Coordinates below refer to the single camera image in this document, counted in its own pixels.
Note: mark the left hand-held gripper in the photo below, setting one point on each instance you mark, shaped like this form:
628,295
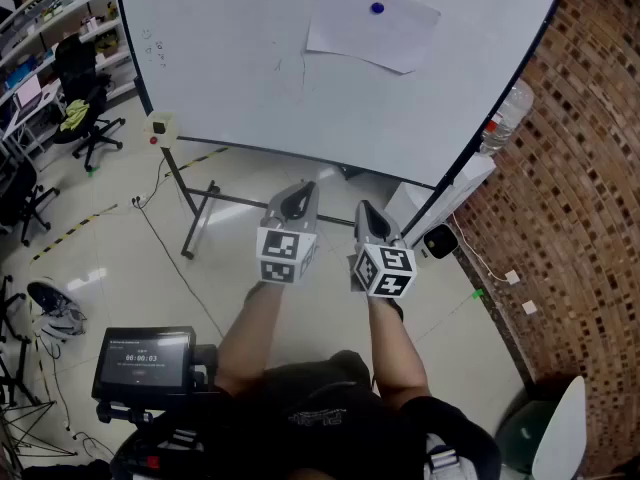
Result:
285,248

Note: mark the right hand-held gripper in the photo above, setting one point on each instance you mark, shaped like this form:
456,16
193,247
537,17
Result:
382,263

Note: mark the white whiteboard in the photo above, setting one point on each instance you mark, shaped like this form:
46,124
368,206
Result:
240,83

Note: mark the white sheet of paper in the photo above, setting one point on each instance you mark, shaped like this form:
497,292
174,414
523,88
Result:
345,38

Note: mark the person's left forearm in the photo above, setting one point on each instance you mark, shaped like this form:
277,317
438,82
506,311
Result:
252,333

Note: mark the person's right forearm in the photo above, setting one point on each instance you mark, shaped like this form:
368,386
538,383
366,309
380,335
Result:
395,353

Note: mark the black whiteboard stand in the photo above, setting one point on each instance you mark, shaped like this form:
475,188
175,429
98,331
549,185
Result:
195,208

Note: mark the white power strip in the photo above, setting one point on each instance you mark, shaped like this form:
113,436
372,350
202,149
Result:
139,200

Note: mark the person's black shirt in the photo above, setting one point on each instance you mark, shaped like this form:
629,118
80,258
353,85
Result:
325,428

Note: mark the black chest-mounted monitor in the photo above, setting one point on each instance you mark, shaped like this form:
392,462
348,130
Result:
145,363

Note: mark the clear plastic water bottle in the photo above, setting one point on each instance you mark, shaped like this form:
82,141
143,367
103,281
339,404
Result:
507,115

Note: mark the yellow-green cloth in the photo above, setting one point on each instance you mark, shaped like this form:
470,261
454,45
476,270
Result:
75,114

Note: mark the blue round magnet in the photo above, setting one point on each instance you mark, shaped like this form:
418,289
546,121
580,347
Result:
377,8

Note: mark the black office chair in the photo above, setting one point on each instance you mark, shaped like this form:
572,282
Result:
80,83
20,193

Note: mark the white desk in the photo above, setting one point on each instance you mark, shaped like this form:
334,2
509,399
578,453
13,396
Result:
35,118

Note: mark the open laptop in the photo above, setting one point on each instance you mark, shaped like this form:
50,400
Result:
27,93

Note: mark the black tripod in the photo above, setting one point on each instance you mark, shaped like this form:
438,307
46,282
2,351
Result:
20,408

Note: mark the white storage shelf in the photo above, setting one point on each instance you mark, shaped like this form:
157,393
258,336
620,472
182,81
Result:
55,13

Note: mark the white square camera device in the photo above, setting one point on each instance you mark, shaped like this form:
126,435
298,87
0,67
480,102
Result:
440,242

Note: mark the white wall socket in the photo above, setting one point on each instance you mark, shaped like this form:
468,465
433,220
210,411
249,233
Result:
529,307
512,277

